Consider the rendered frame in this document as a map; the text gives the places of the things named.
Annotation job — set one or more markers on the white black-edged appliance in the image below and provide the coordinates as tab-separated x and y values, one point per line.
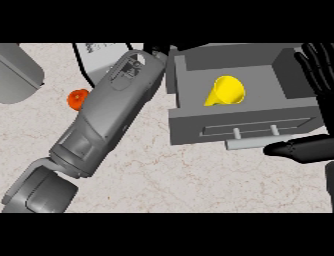
97	60

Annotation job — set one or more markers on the grey open drawer box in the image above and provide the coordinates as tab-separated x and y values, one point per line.
243	76

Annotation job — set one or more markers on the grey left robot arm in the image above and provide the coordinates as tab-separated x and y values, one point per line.
105	106

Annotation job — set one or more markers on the grey rounded appliance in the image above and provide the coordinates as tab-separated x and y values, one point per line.
4	73

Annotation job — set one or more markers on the grey drawer front panel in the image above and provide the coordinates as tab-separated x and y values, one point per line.
237	125

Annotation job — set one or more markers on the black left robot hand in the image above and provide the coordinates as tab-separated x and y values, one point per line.
156	48

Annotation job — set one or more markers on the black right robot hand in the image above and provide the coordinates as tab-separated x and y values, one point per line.
332	100

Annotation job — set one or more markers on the orange round fruit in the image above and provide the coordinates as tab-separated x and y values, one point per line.
76	98

